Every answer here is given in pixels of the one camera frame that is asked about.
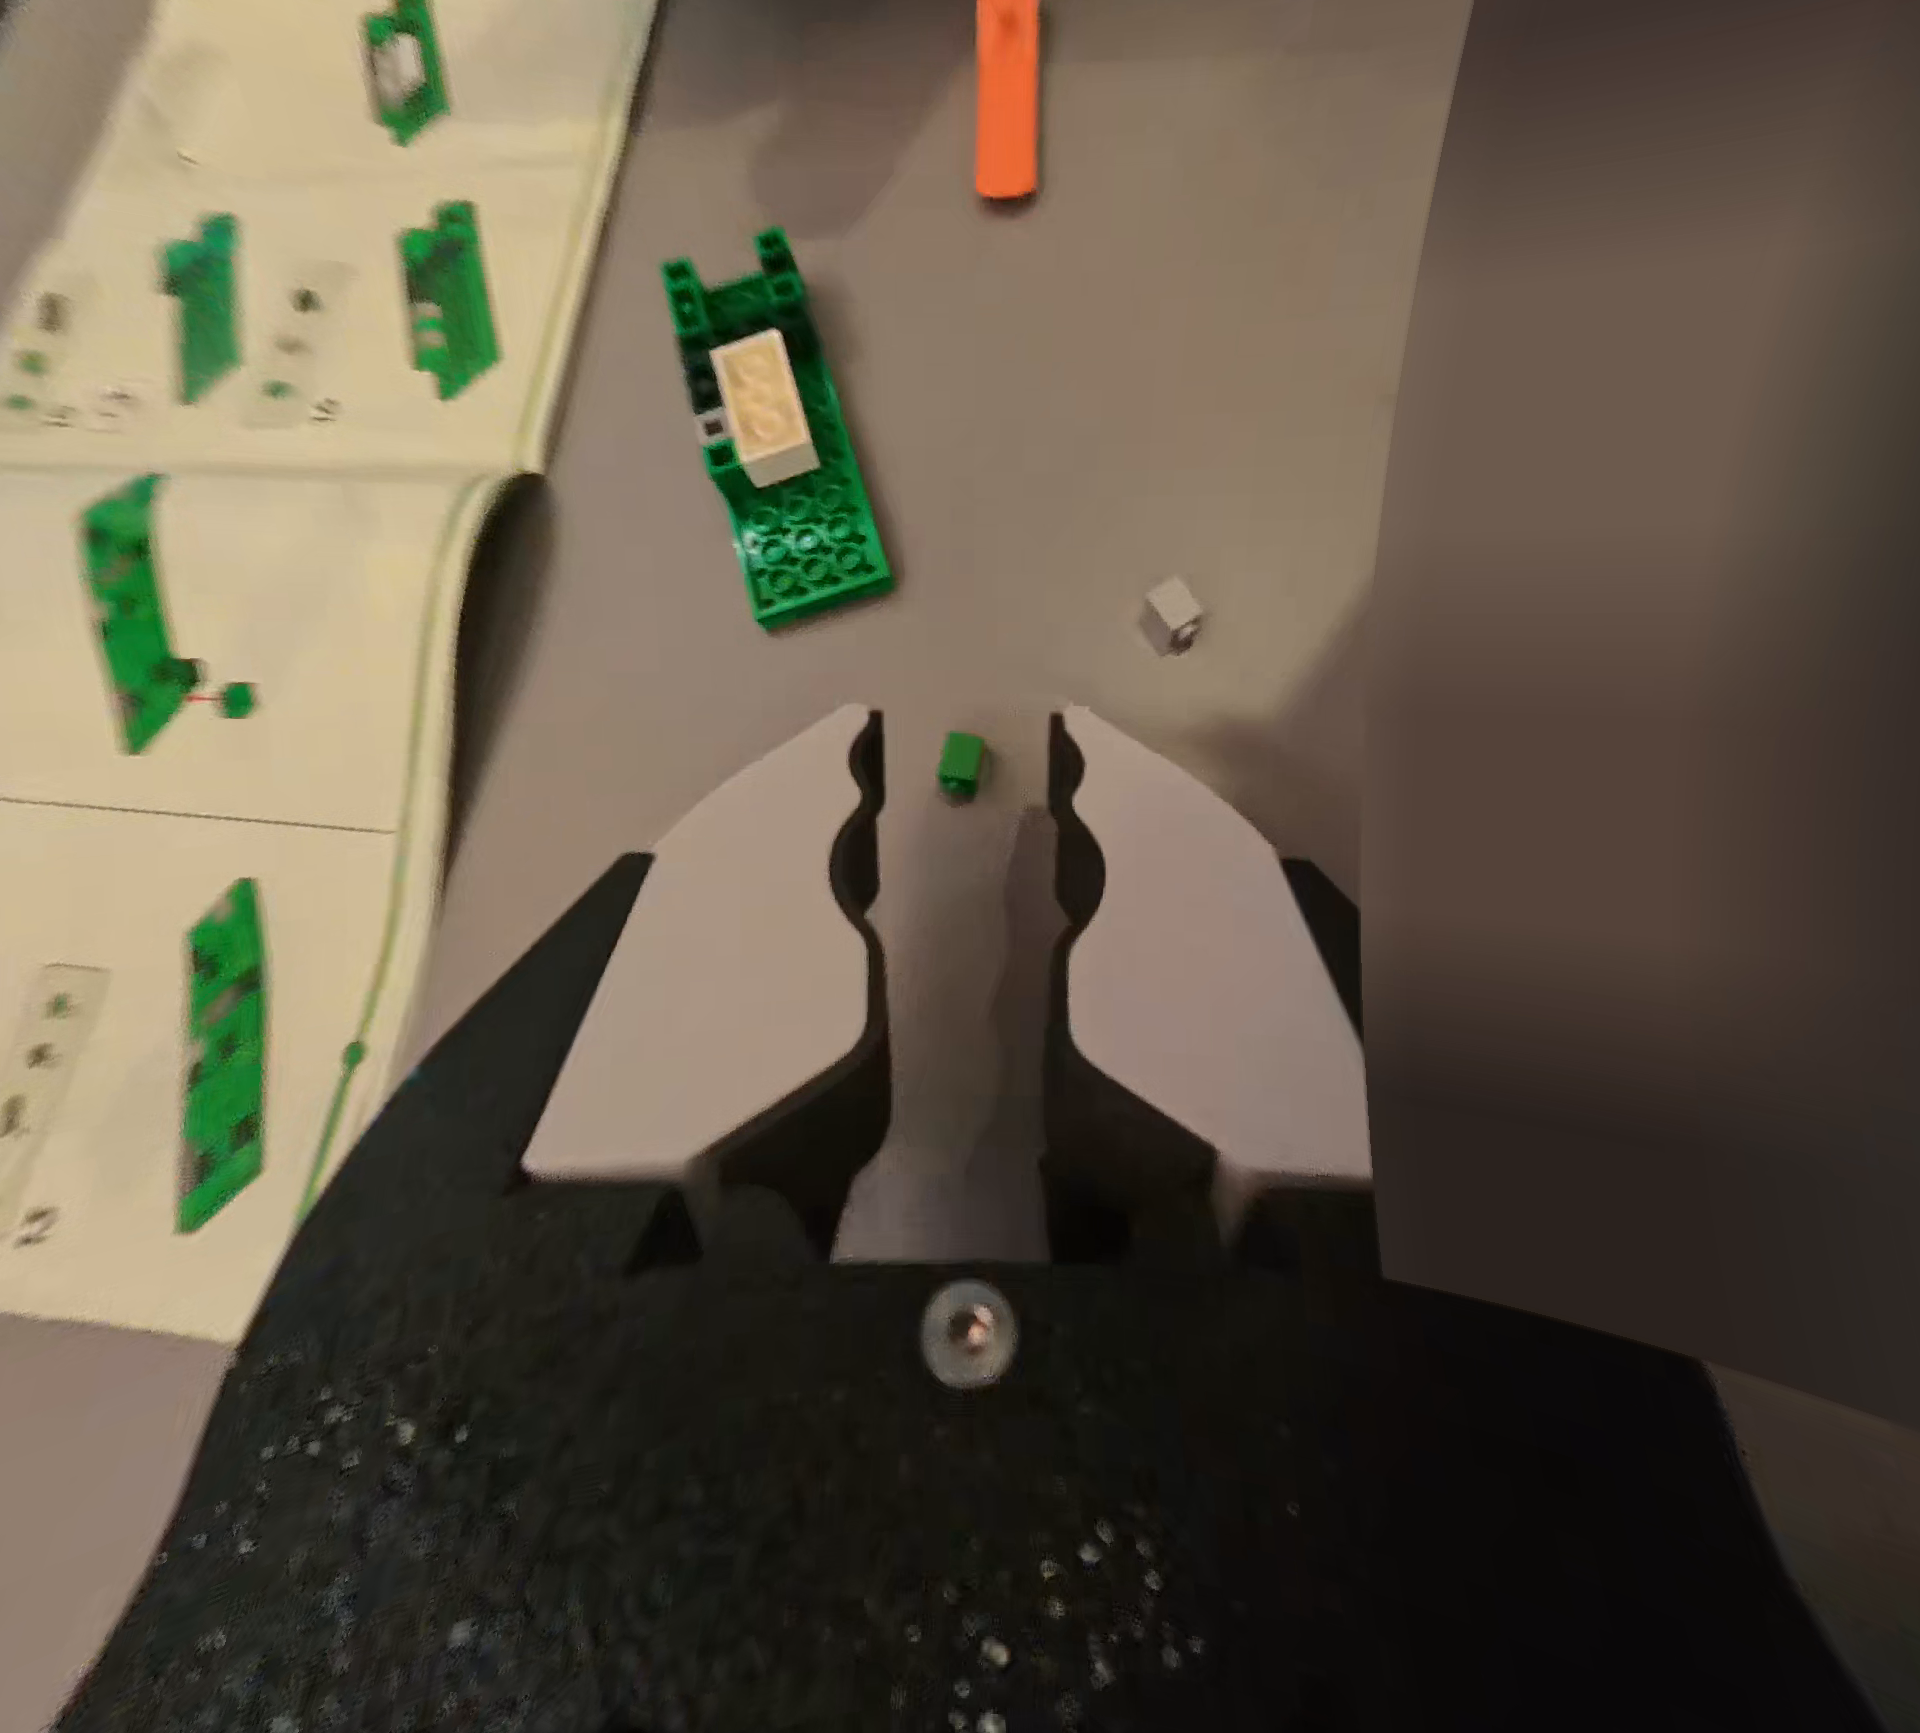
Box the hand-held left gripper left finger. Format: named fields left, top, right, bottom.
left=517, top=705, right=895, bottom=1266

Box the brick instruction booklet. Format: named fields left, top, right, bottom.
left=0, top=0, right=672, bottom=1347

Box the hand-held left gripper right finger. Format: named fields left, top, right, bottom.
left=1042, top=705, right=1375, bottom=1266

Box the orange brick separator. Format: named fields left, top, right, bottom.
left=970, top=0, right=1046, bottom=206

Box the green brick assembly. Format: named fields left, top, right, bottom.
left=659, top=223, right=900, bottom=634

